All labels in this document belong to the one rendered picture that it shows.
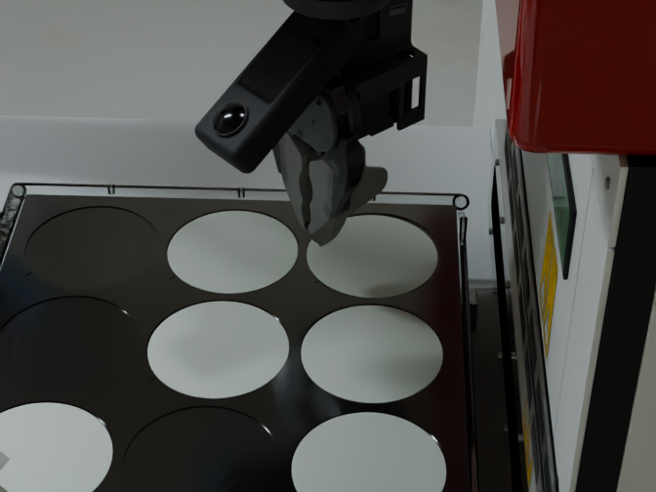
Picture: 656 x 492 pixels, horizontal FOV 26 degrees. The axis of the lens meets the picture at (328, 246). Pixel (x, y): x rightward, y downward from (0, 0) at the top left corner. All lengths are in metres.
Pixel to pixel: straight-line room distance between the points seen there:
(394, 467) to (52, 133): 0.58
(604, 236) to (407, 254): 0.42
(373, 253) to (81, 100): 1.89
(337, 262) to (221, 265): 0.09
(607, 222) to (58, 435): 0.44
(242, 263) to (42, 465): 0.24
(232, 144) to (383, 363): 0.20
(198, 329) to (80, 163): 0.35
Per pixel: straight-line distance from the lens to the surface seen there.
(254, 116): 0.90
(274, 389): 0.97
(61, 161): 1.33
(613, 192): 0.66
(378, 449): 0.94
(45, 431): 0.96
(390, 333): 1.01
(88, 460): 0.94
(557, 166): 0.83
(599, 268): 0.69
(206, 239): 1.10
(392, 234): 1.10
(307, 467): 0.92
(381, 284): 1.05
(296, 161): 0.99
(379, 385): 0.98
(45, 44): 3.13
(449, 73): 2.98
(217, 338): 1.01
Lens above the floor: 1.59
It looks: 39 degrees down
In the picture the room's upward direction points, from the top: straight up
